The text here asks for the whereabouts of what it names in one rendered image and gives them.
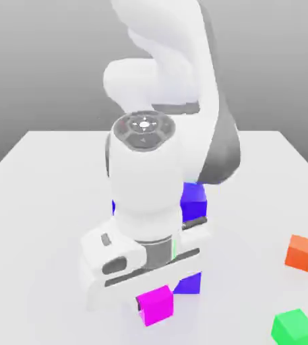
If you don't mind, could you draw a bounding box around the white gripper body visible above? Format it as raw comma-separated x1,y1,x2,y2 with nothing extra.
86,225,212,313

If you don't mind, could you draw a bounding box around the large blue box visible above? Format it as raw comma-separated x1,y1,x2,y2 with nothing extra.
111,182,208,295

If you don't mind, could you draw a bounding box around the small green cube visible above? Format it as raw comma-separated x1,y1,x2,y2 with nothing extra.
271,308,308,345

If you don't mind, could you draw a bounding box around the small magenta cube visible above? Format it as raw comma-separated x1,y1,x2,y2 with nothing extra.
135,284,175,327

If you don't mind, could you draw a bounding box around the small orange cube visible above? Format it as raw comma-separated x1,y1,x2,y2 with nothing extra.
284,233,308,273

